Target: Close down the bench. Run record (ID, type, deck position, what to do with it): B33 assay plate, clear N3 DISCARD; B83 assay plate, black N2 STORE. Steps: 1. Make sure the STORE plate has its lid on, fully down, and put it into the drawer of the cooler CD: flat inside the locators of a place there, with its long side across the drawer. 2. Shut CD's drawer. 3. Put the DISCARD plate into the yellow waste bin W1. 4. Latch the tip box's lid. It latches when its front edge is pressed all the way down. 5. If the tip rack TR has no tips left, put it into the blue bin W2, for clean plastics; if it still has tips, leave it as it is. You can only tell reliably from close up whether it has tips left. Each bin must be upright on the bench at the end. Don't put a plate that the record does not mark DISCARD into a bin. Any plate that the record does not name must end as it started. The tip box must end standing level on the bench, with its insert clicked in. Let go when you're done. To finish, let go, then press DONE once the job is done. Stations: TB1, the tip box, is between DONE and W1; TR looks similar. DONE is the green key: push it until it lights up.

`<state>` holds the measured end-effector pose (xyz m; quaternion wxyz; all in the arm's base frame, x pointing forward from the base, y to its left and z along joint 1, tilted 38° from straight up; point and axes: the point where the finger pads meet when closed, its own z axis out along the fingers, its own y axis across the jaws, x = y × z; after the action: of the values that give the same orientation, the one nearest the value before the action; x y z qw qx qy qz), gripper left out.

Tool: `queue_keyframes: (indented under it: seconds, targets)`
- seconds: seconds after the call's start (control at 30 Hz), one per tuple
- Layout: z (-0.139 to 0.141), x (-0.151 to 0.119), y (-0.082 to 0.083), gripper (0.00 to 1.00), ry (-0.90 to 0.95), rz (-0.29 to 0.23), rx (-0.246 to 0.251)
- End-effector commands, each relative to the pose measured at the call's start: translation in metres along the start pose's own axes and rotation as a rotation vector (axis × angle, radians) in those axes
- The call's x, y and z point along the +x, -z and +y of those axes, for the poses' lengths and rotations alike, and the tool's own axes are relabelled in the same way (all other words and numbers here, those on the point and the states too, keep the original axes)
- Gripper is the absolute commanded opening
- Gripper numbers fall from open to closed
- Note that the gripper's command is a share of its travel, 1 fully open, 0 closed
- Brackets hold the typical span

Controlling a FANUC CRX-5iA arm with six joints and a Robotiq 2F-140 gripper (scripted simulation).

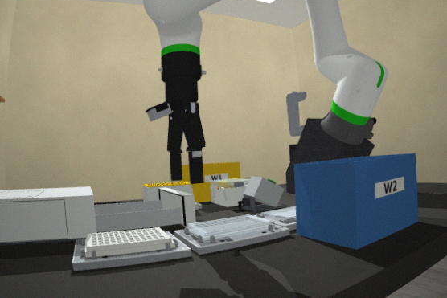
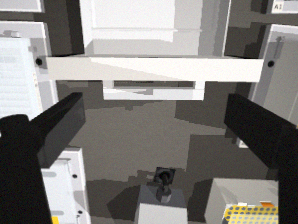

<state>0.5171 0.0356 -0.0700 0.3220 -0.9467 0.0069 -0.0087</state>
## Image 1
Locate blue bin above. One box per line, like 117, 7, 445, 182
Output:
293, 153, 418, 250

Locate yellow waste bin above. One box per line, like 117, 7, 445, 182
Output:
180, 162, 240, 202

